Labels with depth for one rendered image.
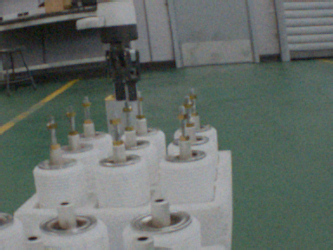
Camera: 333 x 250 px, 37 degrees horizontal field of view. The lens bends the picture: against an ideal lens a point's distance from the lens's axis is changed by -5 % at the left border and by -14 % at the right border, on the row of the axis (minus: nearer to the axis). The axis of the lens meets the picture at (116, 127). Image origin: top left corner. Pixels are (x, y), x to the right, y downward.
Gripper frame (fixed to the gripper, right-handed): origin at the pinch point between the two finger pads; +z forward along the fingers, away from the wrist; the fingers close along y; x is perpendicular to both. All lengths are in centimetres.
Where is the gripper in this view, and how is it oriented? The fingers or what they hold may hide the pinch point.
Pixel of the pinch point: (126, 95)
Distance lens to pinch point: 105.5
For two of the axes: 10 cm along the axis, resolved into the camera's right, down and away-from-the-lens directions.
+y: -3.1, -1.4, 9.4
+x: -9.4, 1.6, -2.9
